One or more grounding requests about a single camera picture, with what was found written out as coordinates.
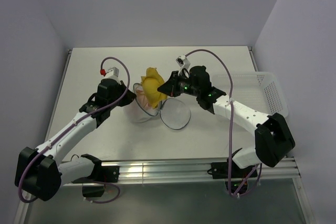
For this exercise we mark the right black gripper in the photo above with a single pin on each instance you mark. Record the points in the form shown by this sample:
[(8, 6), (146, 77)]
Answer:
[(170, 87)]

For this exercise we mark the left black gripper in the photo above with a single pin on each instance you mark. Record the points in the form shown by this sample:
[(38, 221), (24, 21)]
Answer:
[(128, 97)]

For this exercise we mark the yellow cloth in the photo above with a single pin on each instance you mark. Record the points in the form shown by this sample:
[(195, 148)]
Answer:
[(150, 84)]

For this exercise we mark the white mesh laundry bag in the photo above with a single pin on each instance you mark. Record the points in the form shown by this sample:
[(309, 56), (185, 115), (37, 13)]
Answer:
[(174, 113)]

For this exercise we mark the pink bra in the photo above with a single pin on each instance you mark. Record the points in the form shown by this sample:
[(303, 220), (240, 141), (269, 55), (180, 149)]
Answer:
[(142, 99)]

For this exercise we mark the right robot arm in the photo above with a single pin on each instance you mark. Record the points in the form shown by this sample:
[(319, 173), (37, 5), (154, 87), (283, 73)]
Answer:
[(273, 139)]

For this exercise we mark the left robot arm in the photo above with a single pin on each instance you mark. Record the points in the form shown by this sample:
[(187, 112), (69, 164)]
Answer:
[(41, 172)]

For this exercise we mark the white plastic basket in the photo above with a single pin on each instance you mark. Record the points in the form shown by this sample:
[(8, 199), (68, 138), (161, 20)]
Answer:
[(260, 91)]

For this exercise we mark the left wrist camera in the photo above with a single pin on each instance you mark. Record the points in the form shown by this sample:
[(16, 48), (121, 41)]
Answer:
[(111, 73)]

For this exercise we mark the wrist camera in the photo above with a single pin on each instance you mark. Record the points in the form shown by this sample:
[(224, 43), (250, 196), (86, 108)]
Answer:
[(183, 62), (111, 73)]

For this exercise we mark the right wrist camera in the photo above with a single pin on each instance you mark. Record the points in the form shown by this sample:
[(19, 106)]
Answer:
[(183, 62)]

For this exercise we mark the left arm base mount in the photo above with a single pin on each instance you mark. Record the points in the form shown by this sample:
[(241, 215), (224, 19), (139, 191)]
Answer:
[(104, 182)]

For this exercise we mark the aluminium rail frame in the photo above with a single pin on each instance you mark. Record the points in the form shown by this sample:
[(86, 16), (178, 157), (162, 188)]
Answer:
[(179, 171)]

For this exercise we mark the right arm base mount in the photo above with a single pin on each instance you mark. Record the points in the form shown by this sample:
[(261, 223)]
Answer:
[(219, 170)]

